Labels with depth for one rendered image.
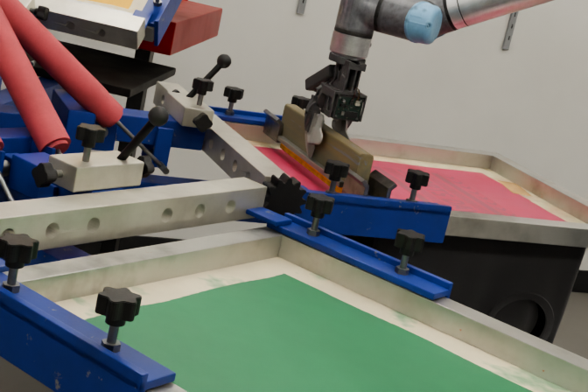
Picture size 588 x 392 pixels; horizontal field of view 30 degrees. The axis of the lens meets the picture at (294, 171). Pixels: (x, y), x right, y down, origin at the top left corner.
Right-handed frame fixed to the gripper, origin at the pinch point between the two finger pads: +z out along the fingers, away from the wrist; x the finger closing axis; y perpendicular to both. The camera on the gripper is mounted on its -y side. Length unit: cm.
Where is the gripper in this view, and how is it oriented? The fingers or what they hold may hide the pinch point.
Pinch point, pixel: (320, 151)
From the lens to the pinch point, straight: 214.8
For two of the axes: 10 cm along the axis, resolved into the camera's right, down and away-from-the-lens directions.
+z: -2.2, 9.5, 2.4
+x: 9.1, 1.0, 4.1
